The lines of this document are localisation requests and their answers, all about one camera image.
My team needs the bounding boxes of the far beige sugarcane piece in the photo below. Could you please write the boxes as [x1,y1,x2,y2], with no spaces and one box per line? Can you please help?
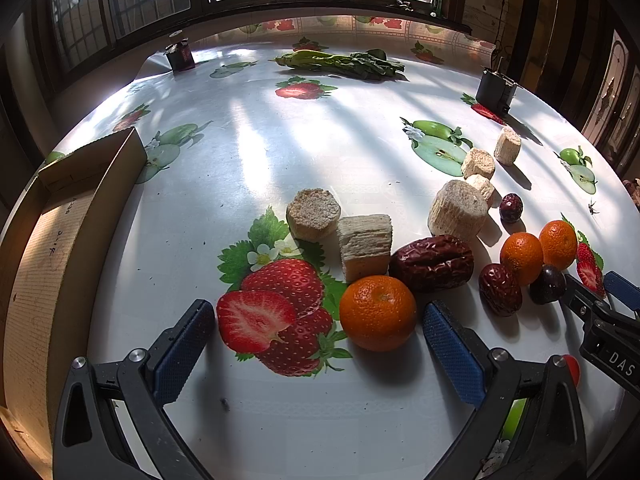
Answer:
[494,126,522,166]

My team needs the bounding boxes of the hexagonal beige sugarcane piece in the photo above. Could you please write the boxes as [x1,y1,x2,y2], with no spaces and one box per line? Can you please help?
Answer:
[286,188,341,243]

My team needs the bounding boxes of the fruit print tablecloth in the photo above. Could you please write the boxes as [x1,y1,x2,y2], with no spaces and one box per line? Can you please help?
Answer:
[55,16,639,479]

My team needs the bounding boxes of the cardboard box tray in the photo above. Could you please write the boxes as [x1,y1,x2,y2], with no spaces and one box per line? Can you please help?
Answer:
[1,127,146,479]

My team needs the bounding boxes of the black cup with utensil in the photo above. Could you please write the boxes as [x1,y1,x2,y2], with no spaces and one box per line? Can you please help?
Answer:
[475,67,518,117]

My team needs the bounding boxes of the green leafy vegetables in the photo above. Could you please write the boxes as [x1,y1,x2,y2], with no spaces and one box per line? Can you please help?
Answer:
[273,49,405,80]

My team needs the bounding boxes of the large red jujube date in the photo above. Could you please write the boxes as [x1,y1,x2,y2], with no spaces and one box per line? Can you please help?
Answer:
[388,235,474,294]

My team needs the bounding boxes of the green bottle on sill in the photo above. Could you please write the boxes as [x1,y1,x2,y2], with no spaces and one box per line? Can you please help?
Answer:
[433,0,442,18]

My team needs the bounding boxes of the dark glass jar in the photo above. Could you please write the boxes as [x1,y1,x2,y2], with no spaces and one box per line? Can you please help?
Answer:
[165,30,195,72]

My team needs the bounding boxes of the small red jujube date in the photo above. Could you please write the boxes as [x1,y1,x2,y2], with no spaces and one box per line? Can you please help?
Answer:
[478,263,523,318]

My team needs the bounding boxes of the square beige wafer block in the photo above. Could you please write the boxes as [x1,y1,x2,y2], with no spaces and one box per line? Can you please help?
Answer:
[337,214,393,283]

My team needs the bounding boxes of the dark cherry plum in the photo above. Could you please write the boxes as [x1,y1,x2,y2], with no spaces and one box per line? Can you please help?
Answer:
[527,264,566,304]

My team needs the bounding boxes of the small round dark date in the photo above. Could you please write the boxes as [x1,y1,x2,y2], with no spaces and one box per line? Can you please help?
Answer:
[499,193,524,223]

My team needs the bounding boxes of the small beige sugarcane piece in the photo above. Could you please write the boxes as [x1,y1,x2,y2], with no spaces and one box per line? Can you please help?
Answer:
[461,148,496,180]

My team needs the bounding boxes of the tiny beige sugarcane piece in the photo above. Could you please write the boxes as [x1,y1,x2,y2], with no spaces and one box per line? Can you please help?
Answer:
[465,174,495,206]

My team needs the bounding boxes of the red cherry tomato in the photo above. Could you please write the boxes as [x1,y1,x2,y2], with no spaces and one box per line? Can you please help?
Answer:
[562,354,582,388]

